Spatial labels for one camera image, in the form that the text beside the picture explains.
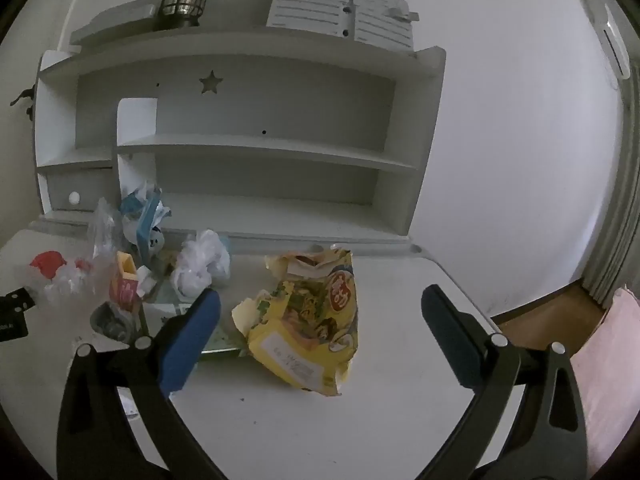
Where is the grey door frame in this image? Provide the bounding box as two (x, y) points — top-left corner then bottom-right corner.
(582, 75), (640, 306)

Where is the yellow snack bag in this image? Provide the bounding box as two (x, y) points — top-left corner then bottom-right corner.
(231, 245), (360, 397)

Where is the green white flat package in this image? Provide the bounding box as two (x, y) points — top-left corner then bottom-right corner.
(140, 300), (251, 361)

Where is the white crumpled plastic bag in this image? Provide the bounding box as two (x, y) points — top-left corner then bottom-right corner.
(170, 230), (232, 301)

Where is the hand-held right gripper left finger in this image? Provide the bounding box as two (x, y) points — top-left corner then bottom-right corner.
(56, 290), (223, 480)

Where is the grey crumpled wrapper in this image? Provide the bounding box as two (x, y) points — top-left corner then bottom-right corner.
(90, 301), (138, 346)

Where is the blue white wrapper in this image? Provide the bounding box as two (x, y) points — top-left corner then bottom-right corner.
(119, 182), (173, 266)

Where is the white wall-mounted unit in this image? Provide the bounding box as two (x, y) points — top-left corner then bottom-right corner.
(582, 0), (632, 81)

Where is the open white planner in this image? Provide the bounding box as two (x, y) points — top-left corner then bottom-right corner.
(265, 0), (420, 51)

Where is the small white box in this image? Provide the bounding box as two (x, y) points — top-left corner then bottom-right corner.
(136, 265), (161, 296)

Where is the clear plastic bag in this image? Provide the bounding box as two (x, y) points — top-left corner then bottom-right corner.
(45, 197), (123, 311)

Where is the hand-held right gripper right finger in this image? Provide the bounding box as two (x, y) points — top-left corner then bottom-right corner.
(421, 284), (587, 480)

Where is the white drawer with knob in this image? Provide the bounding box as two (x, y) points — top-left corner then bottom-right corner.
(44, 167), (120, 212)

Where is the pink cloth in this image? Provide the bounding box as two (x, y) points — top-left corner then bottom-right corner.
(570, 285), (640, 466)

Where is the pink yellow small carton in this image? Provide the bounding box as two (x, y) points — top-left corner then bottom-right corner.
(109, 251), (143, 313)

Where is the white desk hutch shelf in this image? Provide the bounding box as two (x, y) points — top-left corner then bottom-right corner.
(32, 0), (447, 246)

